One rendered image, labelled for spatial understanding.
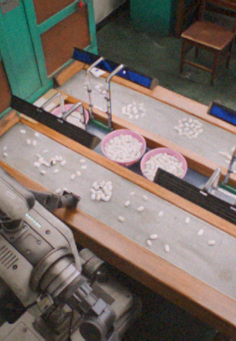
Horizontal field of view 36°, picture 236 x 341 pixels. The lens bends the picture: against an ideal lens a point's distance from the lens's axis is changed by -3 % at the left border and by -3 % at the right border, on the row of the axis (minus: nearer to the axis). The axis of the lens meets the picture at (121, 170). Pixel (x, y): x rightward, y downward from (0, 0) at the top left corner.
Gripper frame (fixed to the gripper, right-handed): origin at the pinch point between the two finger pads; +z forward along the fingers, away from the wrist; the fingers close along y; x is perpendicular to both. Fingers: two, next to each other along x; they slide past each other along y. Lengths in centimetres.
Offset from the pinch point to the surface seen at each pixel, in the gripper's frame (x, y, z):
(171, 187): -32, -48, -10
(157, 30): -120, 111, 257
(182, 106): -61, -11, 73
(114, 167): -17.9, -4.4, 20.7
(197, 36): -120, 39, 195
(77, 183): -3.5, 7.7, 7.2
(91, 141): -33.9, -1.5, -9.9
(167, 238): -3, -53, 5
